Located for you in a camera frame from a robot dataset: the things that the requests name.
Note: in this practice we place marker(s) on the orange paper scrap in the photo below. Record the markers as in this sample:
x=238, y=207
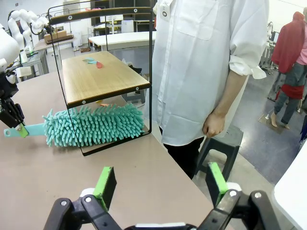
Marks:
x=106, y=104

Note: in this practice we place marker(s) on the teal chenille duster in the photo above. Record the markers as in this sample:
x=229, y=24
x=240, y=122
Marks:
x=96, y=127

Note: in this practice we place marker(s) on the flat cardboard box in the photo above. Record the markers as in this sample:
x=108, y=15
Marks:
x=58, y=36

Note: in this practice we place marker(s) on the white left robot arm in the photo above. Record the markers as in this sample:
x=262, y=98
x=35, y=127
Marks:
x=7, y=43

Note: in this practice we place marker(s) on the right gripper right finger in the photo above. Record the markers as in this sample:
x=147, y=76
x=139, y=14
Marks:
x=217, y=182

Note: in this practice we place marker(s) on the dark grey plastic stool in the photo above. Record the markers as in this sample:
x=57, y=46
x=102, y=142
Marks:
x=223, y=139

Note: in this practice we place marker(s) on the person left hand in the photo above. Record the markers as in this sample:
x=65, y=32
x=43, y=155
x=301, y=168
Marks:
x=214, y=125

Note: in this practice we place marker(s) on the white name badge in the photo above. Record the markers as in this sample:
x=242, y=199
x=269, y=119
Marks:
x=165, y=8

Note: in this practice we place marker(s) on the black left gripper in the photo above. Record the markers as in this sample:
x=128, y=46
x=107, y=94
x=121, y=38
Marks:
x=4, y=89

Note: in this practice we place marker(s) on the person left forearm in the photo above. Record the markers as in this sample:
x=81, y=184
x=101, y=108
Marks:
x=232, y=91

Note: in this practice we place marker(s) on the two-tier wood metal shelf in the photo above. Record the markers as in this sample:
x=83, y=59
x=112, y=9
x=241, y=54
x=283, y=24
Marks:
x=96, y=79

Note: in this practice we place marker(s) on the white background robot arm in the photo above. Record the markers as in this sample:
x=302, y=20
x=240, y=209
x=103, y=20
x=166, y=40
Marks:
x=14, y=26

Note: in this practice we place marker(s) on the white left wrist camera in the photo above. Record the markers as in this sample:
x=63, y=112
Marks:
x=2, y=62

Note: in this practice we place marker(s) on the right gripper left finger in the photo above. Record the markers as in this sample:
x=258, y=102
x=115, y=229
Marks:
x=105, y=187

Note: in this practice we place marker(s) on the pink paper scrap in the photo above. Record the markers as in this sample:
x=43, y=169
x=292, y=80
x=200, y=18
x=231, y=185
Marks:
x=94, y=8

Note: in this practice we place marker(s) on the grey roller conveyor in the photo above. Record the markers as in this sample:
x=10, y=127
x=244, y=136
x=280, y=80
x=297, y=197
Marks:
x=36, y=61

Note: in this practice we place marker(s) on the person in white shirt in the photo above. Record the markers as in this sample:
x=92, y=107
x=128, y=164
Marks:
x=192, y=60

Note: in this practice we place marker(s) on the large white side table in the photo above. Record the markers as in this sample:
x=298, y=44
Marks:
x=292, y=191

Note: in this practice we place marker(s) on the long white background table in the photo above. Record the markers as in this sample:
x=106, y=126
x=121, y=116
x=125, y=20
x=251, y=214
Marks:
x=120, y=39

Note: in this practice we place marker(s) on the white air purifier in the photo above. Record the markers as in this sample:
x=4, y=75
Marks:
x=127, y=26

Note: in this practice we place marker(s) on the person in red hijab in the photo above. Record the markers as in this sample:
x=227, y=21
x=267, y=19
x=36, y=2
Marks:
x=290, y=48

